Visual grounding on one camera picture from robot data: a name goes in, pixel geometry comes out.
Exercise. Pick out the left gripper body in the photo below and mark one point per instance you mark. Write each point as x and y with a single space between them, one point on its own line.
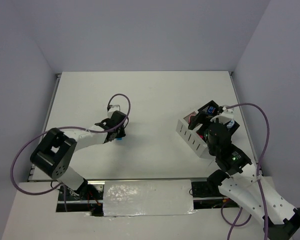
121 132

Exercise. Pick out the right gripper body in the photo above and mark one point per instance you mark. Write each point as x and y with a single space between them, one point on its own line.
211 150

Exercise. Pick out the pink-capped pen tube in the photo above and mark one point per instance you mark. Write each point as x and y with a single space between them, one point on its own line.
192 118

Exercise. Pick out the small blue-capped bottle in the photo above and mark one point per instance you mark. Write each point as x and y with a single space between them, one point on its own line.
211 110

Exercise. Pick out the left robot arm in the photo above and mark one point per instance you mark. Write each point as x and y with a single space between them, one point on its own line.
55 151

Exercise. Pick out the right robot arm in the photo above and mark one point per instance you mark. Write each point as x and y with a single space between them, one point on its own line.
238 179

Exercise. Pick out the black tray container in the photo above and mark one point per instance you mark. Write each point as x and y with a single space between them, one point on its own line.
216 111

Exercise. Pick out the white compartment organizer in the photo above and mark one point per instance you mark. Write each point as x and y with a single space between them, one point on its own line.
191 137

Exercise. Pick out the silver taped panel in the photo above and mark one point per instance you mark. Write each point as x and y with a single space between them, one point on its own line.
147 198

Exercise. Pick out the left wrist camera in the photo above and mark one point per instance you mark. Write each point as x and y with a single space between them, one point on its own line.
112 108

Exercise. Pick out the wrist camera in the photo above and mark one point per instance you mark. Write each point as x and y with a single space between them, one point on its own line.
112 108
226 115

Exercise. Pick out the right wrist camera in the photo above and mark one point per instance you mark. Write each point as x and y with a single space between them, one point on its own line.
226 115

